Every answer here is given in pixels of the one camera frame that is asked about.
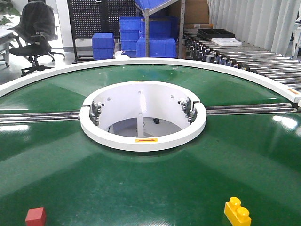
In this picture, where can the yellow studded toy brick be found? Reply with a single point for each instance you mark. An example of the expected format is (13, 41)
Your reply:
(235, 213)

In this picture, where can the red cube block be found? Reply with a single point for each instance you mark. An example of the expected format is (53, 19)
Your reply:
(36, 217)

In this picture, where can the large blue crates under rack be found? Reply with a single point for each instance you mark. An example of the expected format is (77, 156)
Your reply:
(163, 34)

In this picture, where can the small blue crate stack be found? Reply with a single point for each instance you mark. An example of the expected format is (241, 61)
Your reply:
(103, 46)

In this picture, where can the tall blue crate stack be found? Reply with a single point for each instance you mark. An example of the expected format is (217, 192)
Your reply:
(129, 27)

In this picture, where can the black compartment tray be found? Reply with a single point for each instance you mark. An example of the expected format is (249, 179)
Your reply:
(215, 33)

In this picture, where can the white foam tray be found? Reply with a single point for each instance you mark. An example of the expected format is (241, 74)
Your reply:
(226, 41)

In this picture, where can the cardboard box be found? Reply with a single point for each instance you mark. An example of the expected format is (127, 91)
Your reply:
(196, 14)

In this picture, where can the black perforated pegboard stand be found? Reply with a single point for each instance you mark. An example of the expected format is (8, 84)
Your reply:
(88, 17)

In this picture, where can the black office chair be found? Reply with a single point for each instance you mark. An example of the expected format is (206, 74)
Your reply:
(32, 52)

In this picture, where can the right steel roller bars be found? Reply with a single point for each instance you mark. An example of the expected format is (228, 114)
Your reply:
(252, 109)

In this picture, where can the steel roller bars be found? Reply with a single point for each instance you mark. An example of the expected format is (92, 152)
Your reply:
(38, 117)
(252, 109)

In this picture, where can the left steel roller bars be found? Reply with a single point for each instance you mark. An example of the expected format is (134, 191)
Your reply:
(38, 117)

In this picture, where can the steel roller conveyor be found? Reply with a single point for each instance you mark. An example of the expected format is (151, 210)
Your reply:
(283, 69)

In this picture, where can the white outer conveyor rim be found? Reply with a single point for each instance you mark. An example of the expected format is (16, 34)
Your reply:
(284, 90)

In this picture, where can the dark jacket on chair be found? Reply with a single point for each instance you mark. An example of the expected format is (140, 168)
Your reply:
(37, 21)

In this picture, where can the white folding desk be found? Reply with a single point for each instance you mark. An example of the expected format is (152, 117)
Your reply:
(5, 41)

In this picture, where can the metal rack frame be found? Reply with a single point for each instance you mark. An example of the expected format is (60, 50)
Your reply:
(147, 8)

